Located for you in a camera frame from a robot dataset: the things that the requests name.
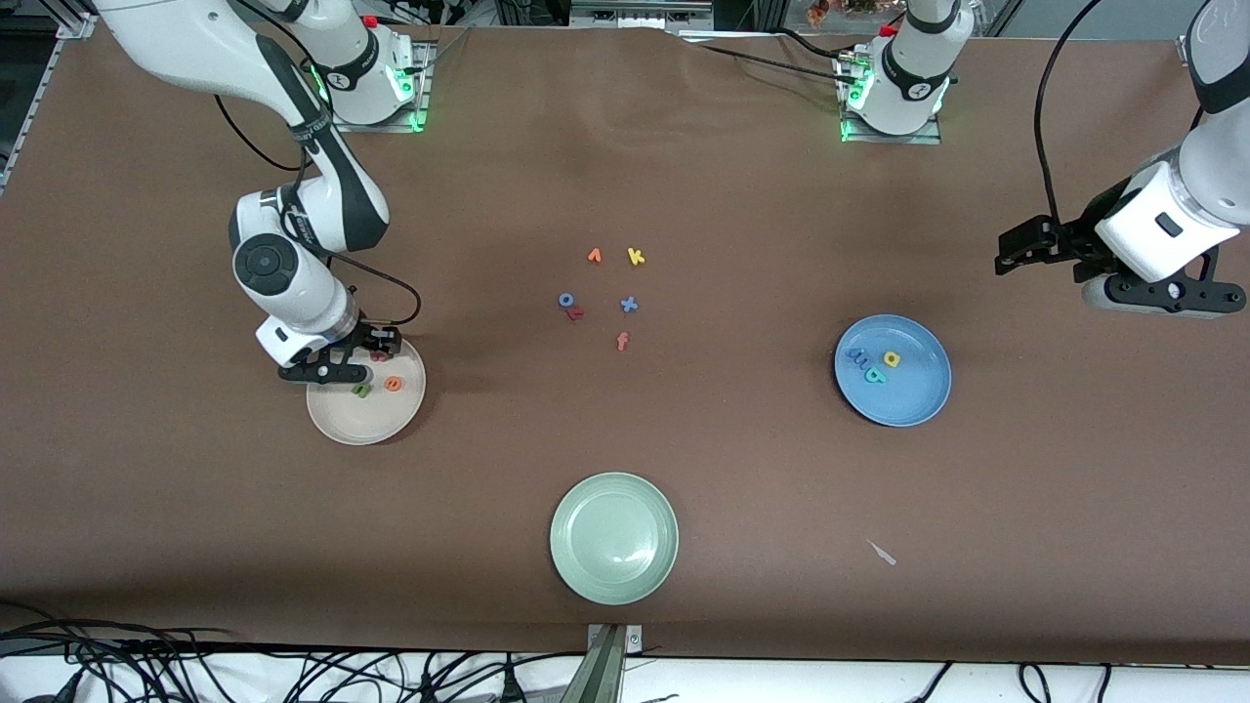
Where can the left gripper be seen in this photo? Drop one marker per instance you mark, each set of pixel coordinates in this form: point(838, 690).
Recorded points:
point(1078, 237)

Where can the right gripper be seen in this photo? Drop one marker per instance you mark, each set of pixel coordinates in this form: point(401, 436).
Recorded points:
point(365, 338)

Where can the teal foam letter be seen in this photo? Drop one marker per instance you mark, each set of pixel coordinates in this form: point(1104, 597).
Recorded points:
point(875, 376)

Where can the dark blue foam letter m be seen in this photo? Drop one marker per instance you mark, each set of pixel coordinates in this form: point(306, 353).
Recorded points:
point(858, 358)

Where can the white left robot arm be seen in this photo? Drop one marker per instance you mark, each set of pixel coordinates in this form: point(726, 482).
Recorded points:
point(908, 68)

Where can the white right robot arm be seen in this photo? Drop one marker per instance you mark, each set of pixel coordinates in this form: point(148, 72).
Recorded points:
point(186, 49)

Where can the beige round plate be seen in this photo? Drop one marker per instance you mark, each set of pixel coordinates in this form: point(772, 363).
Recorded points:
point(371, 420)

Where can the blue round plate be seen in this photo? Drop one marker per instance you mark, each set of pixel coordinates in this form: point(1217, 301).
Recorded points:
point(913, 395)

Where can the brown table cover sheet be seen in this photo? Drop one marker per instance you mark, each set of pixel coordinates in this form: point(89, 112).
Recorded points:
point(195, 488)

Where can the pale green round plate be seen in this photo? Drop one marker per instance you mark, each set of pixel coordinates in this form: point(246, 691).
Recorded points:
point(613, 539)

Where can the orange background object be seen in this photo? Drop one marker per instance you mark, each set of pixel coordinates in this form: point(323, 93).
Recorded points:
point(820, 10)

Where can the white paper scrap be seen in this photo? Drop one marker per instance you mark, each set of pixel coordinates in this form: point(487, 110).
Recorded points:
point(883, 554)

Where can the grey equipment box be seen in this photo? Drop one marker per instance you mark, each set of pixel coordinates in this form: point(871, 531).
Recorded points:
point(635, 15)

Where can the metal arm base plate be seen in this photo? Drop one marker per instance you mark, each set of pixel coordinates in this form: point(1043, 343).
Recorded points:
point(889, 139)
point(422, 78)

